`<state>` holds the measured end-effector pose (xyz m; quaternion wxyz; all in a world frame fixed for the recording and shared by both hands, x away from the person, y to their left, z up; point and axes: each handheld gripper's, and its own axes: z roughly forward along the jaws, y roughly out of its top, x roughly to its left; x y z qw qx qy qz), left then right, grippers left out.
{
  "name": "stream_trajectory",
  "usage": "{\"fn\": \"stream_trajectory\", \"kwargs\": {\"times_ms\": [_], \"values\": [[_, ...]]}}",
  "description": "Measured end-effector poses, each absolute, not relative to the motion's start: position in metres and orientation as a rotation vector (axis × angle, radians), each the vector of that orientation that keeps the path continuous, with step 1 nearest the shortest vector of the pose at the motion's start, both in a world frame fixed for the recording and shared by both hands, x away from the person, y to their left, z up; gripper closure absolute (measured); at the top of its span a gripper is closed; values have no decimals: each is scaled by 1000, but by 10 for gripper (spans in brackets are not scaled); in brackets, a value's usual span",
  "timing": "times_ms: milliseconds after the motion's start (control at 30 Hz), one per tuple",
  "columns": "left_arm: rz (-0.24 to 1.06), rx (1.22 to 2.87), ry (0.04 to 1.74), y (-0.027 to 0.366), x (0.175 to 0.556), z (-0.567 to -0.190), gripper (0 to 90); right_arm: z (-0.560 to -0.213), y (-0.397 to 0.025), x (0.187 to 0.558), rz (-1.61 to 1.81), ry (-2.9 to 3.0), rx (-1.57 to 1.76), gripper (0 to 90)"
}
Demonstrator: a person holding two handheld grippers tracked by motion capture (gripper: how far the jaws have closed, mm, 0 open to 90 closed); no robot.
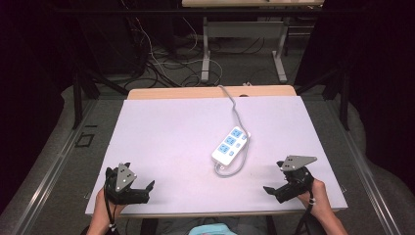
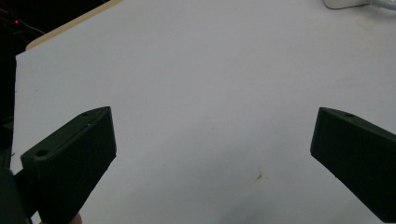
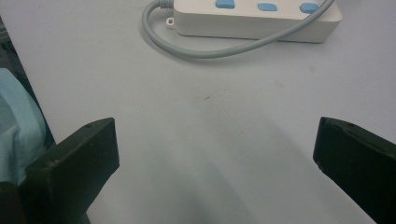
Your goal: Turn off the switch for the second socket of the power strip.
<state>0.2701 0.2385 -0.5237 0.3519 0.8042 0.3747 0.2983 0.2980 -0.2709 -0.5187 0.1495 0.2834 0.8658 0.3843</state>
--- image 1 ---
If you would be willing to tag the black metal stand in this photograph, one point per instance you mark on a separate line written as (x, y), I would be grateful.
(77, 98)
(343, 98)

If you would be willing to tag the white table mat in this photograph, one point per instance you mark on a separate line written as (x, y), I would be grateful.
(169, 143)

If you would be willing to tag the person's teal clothing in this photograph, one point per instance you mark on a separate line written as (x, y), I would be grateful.
(212, 229)

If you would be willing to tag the person's left hand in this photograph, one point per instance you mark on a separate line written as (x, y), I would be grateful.
(103, 209)

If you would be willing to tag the aluminium floor rail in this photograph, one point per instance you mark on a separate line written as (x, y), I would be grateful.
(362, 169)
(52, 169)

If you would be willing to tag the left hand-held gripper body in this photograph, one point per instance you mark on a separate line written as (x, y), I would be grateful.
(121, 192)

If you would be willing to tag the person's right hand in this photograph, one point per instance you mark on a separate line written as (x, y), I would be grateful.
(315, 197)

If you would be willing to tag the white metal desk frame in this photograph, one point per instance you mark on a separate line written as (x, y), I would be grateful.
(243, 31)

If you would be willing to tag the white power strip blue sockets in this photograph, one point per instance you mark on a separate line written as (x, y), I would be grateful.
(230, 145)

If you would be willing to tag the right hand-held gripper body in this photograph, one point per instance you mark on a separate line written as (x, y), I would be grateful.
(295, 182)

